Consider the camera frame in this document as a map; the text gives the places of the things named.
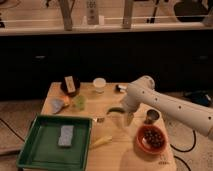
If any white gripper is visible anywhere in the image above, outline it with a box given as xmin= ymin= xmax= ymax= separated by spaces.
xmin=121 ymin=98 xmax=138 ymax=126

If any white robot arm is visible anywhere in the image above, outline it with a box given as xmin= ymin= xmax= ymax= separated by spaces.
xmin=121 ymin=76 xmax=213 ymax=141

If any small metal cup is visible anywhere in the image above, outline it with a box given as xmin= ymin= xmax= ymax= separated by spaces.
xmin=145 ymin=109 xmax=160 ymax=124

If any clear plastic cup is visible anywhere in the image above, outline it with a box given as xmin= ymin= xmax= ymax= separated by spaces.
xmin=93 ymin=78 xmax=106 ymax=93

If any red bowl with berries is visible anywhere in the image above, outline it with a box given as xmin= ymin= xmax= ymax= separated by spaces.
xmin=136 ymin=125 xmax=167 ymax=155

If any yellow banana toy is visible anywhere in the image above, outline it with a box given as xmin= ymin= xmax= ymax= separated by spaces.
xmin=90 ymin=136 xmax=112 ymax=149

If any green leafy toy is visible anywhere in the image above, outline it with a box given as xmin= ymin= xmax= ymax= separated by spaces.
xmin=73 ymin=95 xmax=86 ymax=110

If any dark round bowl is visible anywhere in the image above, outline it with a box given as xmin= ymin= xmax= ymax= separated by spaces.
xmin=60 ymin=76 xmax=80 ymax=97

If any orange toy fruit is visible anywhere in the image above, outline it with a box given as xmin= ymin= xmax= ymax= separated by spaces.
xmin=62 ymin=96 xmax=70 ymax=107

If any blue sponge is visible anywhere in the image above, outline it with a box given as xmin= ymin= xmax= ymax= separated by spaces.
xmin=58 ymin=125 xmax=74 ymax=147

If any tan wooden block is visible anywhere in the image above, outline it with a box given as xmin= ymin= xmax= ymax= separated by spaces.
xmin=65 ymin=76 xmax=75 ymax=93

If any blue cloth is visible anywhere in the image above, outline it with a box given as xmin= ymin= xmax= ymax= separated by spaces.
xmin=50 ymin=99 xmax=64 ymax=114

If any green plastic tray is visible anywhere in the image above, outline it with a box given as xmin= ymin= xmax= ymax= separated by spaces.
xmin=17 ymin=115 xmax=92 ymax=171

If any white handled brush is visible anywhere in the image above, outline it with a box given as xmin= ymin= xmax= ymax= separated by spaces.
xmin=115 ymin=84 xmax=127 ymax=92

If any black cable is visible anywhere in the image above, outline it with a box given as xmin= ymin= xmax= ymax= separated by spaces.
xmin=170 ymin=129 xmax=198 ymax=154

